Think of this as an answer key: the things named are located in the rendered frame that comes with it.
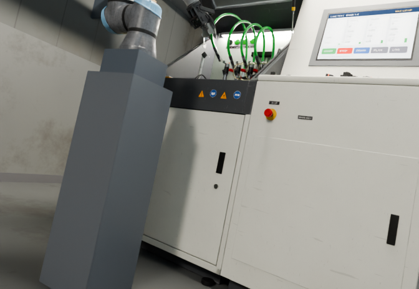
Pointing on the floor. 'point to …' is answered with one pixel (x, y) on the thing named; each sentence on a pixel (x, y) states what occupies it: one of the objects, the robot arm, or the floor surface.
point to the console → (329, 172)
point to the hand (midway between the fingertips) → (214, 37)
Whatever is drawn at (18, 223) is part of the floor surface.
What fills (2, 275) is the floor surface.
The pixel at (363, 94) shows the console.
